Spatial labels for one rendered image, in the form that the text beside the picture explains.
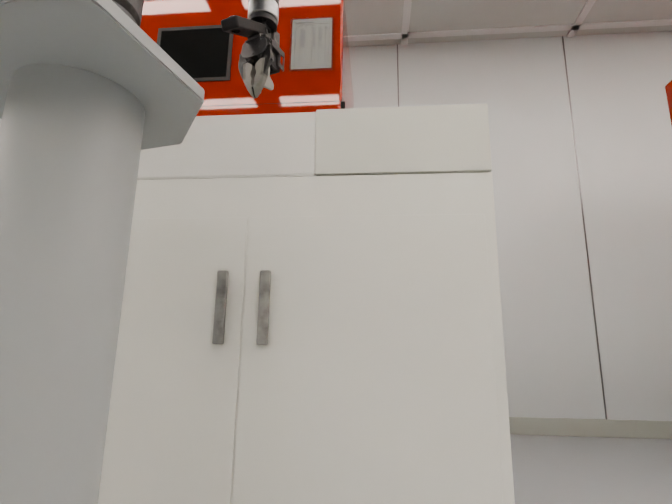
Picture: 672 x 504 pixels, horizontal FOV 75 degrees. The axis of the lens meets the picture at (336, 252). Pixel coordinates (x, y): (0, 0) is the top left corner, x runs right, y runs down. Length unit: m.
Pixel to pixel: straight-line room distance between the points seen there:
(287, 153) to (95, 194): 0.45
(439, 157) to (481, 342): 0.36
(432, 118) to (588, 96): 2.84
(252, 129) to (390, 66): 2.70
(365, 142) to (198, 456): 0.67
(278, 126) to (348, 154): 0.16
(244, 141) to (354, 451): 0.64
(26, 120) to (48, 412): 0.33
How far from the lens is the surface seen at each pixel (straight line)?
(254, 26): 1.16
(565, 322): 3.17
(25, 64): 0.68
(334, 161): 0.91
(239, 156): 0.96
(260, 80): 1.10
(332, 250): 0.85
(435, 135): 0.94
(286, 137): 0.95
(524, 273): 3.13
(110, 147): 0.63
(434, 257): 0.85
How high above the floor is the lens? 0.47
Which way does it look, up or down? 13 degrees up
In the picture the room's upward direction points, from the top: 1 degrees clockwise
